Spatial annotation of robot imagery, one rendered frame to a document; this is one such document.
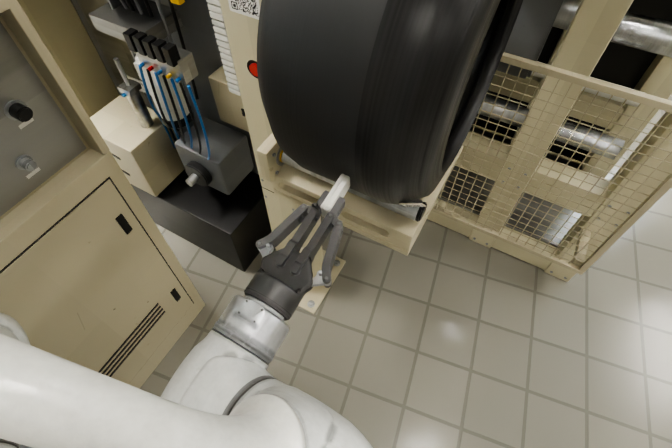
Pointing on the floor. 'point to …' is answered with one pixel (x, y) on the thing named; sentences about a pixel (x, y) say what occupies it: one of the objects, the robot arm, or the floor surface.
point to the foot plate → (320, 289)
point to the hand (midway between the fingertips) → (336, 196)
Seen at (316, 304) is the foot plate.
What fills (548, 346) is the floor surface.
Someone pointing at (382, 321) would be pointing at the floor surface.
